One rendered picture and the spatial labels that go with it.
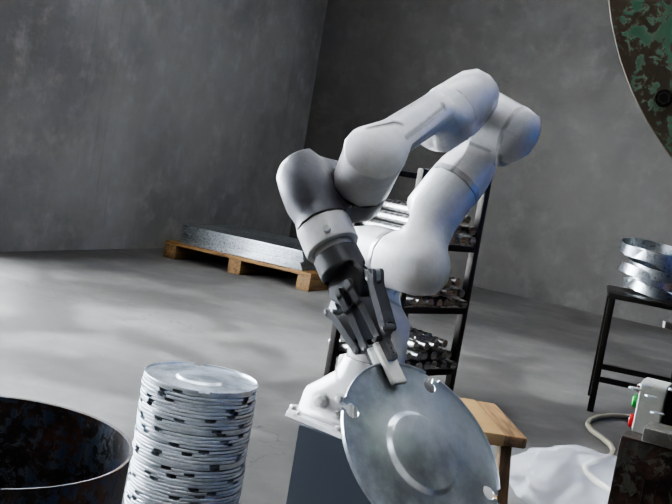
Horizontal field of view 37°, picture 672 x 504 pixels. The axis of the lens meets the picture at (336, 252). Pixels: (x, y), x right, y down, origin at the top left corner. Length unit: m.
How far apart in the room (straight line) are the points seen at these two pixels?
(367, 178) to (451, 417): 0.39
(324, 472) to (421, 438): 0.46
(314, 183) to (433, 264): 0.31
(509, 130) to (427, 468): 0.70
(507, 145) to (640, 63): 0.58
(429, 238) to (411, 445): 0.49
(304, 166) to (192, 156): 6.41
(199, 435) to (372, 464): 1.14
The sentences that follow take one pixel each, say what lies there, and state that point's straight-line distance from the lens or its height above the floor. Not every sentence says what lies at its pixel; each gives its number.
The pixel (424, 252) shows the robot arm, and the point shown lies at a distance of 1.80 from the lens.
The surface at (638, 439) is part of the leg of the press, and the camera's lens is 1.59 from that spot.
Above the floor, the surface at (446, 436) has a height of 0.58.
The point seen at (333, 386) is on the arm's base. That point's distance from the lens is 1.92.
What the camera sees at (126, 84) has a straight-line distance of 7.27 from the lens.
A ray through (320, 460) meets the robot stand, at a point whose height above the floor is 0.40.
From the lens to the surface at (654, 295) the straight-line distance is 4.81.
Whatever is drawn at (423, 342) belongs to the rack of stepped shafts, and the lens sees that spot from 4.07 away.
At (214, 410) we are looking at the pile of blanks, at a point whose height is 0.30.
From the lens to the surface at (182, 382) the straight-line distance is 2.55.
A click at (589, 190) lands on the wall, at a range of 8.60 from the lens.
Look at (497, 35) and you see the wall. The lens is 8.95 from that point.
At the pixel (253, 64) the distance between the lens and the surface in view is 8.60.
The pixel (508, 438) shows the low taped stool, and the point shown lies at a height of 0.32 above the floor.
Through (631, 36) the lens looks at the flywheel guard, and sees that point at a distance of 1.38.
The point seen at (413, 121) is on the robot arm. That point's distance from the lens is 1.65.
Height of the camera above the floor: 0.97
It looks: 6 degrees down
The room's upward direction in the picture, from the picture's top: 10 degrees clockwise
